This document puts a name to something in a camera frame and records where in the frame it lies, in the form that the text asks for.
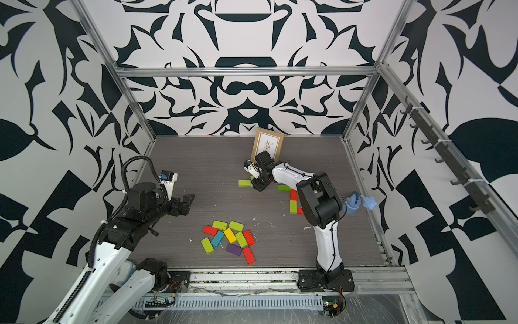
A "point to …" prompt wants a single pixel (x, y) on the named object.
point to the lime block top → (244, 183)
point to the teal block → (218, 238)
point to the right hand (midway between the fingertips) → (257, 179)
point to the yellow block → (230, 235)
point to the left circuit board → (158, 302)
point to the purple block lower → (234, 249)
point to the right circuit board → (332, 305)
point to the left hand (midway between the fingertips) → (178, 190)
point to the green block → (283, 188)
